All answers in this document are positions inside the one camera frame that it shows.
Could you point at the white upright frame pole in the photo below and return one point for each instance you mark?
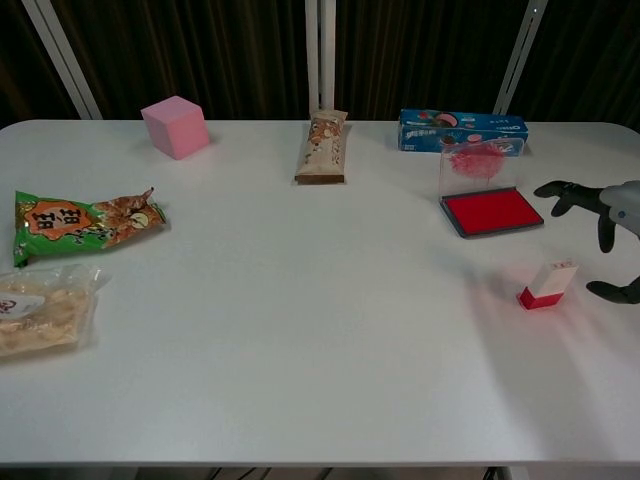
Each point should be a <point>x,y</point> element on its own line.
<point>322,50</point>

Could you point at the blue Oreo cookie box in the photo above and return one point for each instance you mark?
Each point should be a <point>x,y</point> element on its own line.
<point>430,134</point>

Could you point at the red and white stamp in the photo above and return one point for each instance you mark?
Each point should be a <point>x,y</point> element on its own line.
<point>557,277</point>

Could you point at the red ink pad, clear lid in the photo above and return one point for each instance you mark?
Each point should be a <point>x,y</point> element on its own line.
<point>492,212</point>

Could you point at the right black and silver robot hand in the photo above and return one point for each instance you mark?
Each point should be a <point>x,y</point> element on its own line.
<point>625,205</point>

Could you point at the clear bag of beige snacks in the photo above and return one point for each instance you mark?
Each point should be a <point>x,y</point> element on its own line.
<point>40,315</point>

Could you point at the white slanted frame pole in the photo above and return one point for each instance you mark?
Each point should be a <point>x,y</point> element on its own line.
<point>65,60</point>
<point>517,55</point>

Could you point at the beige snack bar packet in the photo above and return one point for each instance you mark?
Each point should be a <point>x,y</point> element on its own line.
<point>322,150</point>

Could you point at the dark pleated curtain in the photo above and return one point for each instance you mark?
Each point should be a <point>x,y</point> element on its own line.
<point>200,50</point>

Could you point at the pink foam cube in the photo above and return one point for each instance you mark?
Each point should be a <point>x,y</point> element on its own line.
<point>175,130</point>

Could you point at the green and orange snack bag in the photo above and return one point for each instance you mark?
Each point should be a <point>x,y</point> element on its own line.
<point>60,225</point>

